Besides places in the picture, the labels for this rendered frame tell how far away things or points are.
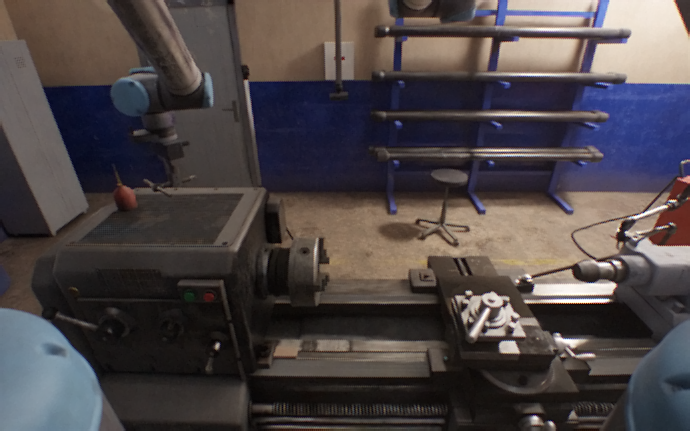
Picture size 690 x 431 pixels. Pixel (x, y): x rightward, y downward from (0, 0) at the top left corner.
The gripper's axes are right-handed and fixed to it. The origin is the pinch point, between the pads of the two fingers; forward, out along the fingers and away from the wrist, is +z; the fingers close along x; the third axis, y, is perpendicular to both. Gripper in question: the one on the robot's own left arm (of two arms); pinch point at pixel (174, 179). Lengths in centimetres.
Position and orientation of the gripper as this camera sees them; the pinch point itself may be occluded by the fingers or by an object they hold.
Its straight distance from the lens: 124.7
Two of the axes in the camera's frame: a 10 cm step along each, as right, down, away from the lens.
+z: 0.1, 8.7, 4.9
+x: -7.5, -3.2, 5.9
